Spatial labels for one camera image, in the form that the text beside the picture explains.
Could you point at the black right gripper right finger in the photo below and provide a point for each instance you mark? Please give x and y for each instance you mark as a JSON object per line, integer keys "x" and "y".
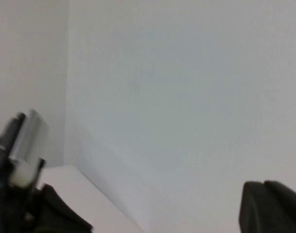
{"x": 288, "y": 211}

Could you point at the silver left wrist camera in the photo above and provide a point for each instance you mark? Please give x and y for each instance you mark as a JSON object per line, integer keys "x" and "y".
{"x": 28, "y": 143}

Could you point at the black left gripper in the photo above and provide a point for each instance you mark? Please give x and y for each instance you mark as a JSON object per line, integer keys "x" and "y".
{"x": 14, "y": 216}

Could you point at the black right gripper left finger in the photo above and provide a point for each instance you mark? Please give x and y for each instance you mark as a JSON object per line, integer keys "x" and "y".
{"x": 254, "y": 213}

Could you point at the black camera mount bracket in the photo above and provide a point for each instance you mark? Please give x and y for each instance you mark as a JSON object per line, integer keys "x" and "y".
{"x": 4, "y": 157}

